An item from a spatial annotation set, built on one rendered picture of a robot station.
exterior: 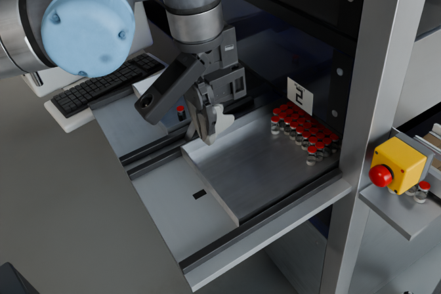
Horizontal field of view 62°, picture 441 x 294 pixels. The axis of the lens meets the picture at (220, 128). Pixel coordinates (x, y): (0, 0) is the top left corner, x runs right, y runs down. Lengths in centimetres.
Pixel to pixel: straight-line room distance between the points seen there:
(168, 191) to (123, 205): 119
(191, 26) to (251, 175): 46
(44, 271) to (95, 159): 71
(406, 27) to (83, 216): 180
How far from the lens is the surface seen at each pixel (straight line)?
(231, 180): 86
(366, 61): 67
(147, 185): 90
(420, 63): 74
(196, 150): 94
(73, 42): 35
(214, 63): 56
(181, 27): 50
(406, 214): 85
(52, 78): 147
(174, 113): 107
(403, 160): 73
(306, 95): 83
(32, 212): 227
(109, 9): 34
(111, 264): 189
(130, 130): 106
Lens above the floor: 154
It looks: 42 degrees down
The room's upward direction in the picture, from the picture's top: 8 degrees counter-clockwise
